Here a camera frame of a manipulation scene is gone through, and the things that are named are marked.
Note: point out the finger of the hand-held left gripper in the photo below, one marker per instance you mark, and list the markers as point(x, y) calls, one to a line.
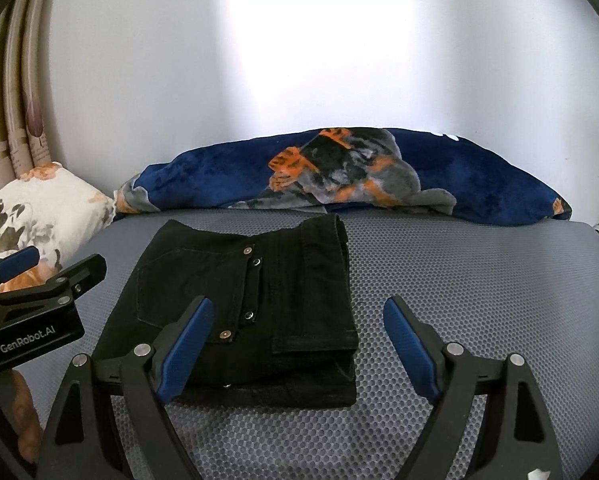
point(14, 262)
point(82, 270)

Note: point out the blue floral blanket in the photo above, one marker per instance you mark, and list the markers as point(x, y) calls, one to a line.
point(219, 175)

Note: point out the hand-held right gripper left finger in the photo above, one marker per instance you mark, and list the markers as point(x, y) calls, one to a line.
point(187, 350)

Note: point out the black pants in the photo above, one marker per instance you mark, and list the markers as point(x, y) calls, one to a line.
point(279, 285)

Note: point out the beige curtain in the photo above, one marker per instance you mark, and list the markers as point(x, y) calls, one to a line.
point(14, 110)

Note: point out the person's left hand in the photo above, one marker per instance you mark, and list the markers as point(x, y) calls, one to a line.
point(27, 410)

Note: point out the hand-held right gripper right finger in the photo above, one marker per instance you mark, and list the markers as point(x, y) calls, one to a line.
point(412, 355)

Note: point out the white floral pillow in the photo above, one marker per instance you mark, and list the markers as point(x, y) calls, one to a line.
point(54, 200)

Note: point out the grey mesh bed mat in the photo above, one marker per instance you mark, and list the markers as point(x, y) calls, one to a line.
point(479, 270)

